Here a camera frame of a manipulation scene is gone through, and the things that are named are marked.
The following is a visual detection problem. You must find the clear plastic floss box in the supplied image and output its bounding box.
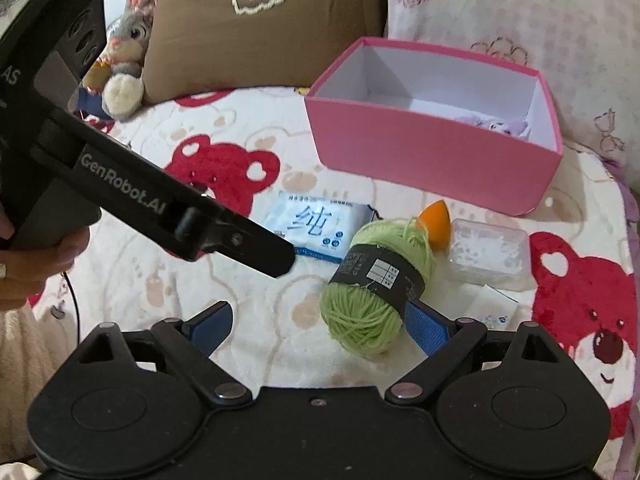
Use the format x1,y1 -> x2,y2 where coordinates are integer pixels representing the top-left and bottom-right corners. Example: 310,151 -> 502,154
446,219 -> 533,292

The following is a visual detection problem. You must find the green yarn ball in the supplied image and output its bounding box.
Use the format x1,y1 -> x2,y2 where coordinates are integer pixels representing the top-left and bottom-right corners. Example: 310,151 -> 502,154
320,218 -> 435,358

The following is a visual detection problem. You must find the orange makeup sponge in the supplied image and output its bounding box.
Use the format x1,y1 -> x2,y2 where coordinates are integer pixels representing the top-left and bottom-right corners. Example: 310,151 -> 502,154
418,200 -> 451,252

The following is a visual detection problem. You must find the pink cardboard box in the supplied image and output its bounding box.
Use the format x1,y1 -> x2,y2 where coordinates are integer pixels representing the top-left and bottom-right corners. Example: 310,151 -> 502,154
305,37 -> 563,217

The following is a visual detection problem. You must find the purple plush toy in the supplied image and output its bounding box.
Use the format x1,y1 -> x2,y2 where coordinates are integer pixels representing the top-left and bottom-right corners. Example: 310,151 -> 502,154
457,115 -> 529,139

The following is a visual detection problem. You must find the person's left hand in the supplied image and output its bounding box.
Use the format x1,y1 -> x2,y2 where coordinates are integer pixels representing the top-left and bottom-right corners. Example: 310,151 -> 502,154
1,228 -> 90,311

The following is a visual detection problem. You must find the blue white tissue pack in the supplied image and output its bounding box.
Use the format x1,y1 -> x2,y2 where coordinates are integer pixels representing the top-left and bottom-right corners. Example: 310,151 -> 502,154
264,192 -> 380,264

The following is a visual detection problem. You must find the grey bunny plush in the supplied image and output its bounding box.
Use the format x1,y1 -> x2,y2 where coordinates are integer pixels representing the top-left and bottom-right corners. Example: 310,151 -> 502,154
70,0 -> 158,122

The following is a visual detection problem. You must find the brown cloud pillow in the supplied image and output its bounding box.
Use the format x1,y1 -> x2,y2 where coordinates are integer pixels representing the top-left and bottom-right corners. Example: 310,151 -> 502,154
143,0 -> 386,104

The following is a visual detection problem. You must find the pink white floral pillow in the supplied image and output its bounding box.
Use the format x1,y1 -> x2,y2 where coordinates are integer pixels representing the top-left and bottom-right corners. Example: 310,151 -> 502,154
388,0 -> 639,182

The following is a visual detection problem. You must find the black cable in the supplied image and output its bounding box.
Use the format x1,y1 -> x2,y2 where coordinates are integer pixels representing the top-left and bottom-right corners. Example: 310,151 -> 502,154
60,270 -> 83,346

